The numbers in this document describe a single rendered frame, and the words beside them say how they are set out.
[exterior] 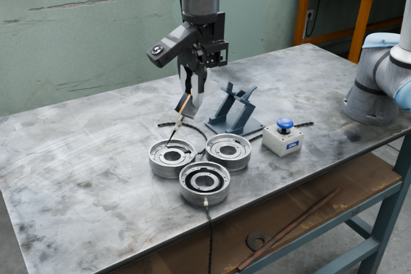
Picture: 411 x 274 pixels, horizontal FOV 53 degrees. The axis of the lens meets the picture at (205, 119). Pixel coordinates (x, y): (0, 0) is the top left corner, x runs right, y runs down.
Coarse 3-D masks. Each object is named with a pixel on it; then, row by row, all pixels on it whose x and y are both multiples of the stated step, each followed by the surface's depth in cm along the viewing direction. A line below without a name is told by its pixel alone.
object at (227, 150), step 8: (216, 136) 97; (224, 136) 98; (232, 136) 98; (240, 136) 97; (208, 144) 95; (224, 144) 96; (232, 144) 96; (240, 144) 97; (248, 144) 95; (208, 152) 92; (216, 152) 94; (224, 152) 97; (232, 152) 96; (248, 152) 92; (208, 160) 93; (216, 160) 90; (224, 160) 89; (232, 160) 89; (240, 160) 90; (248, 160) 92; (232, 168) 90; (240, 168) 92
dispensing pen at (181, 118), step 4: (184, 92) 91; (184, 96) 91; (180, 100) 91; (184, 100) 91; (180, 104) 91; (176, 108) 92; (180, 108) 91; (180, 116) 92; (184, 116) 92; (180, 120) 92; (176, 124) 93; (180, 124) 93; (176, 128) 93; (172, 132) 93
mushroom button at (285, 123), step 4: (280, 120) 97; (284, 120) 97; (288, 120) 97; (276, 124) 98; (280, 124) 97; (284, 124) 96; (288, 124) 96; (292, 124) 97; (284, 128) 96; (288, 128) 96
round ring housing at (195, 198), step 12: (192, 168) 88; (216, 168) 88; (180, 180) 83; (192, 180) 85; (204, 180) 87; (216, 180) 85; (228, 180) 83; (192, 192) 80; (216, 192) 80; (228, 192) 84; (216, 204) 83
